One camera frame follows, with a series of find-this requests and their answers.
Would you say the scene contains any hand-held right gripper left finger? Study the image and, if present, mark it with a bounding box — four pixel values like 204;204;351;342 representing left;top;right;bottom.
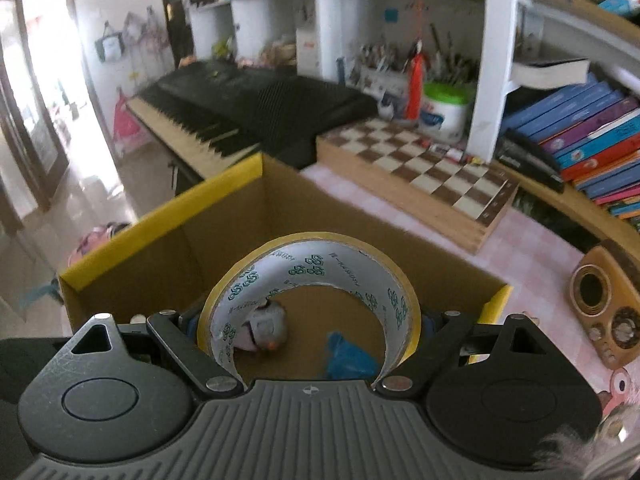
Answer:
62;312;246;401

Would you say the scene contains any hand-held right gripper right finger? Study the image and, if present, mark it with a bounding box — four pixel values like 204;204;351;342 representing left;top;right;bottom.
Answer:
372;310;544;401

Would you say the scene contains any blue plastic glove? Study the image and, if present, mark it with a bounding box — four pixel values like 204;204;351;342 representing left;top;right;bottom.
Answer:
324;332;384;380

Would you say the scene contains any grey blue toy car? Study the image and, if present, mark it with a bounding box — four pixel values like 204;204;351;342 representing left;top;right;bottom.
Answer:
235;299;290;354

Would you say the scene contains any yellow cardboard box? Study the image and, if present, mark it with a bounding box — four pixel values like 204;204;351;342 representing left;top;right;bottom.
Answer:
57;152;514;387

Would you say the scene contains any yellow tape roll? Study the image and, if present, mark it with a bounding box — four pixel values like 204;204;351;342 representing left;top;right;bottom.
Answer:
196;231;424;392

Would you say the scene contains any pink checked cloth-covered desktop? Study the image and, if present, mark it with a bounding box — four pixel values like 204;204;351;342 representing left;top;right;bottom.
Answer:
299;164;640;423

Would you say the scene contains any pink purple schoolbag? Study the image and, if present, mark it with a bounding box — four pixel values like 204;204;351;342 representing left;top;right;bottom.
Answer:
67;222;134;269

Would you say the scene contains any wooden chessboard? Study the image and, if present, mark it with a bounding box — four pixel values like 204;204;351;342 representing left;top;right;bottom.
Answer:
315;117;521;255

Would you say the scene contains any brown retro radio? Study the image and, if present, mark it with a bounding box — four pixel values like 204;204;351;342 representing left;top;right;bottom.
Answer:
567;244;640;372

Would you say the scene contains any black flat case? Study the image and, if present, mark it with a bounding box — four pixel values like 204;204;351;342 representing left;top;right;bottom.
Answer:
492;129;566;194

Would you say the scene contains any grey fur sleeve cuff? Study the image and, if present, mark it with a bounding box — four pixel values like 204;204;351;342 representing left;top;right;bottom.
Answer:
532;402;640;480

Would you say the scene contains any pink hanging bag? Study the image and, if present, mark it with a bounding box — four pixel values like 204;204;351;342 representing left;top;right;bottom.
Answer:
112;87;151;159

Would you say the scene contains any white tub green lid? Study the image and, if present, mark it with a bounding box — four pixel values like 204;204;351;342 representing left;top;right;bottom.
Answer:
419;82;476;144

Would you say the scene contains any red tassel ornament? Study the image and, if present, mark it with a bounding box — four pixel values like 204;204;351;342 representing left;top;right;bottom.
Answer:
406;39;429;122

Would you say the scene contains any black electric keyboard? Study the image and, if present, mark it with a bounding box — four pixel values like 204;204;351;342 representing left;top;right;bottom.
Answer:
124;57;379;182

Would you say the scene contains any white pen holder with pens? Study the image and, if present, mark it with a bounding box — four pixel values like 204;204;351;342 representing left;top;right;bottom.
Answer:
357;39;417;99

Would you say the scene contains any white bookshelf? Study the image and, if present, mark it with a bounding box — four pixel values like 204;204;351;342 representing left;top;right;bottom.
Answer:
187;0;640;177

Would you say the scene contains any white paperback book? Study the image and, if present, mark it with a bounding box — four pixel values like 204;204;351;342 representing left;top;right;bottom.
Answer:
509;57;592;92

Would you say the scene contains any white carton red label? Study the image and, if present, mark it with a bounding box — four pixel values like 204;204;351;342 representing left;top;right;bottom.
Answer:
295;24;321;79

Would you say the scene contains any dark wooden door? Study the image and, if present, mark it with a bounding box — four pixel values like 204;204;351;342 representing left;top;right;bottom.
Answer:
157;0;196;69

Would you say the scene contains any green framed wall board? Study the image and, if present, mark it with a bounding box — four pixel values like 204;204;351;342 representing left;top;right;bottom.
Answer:
94;22;124;64

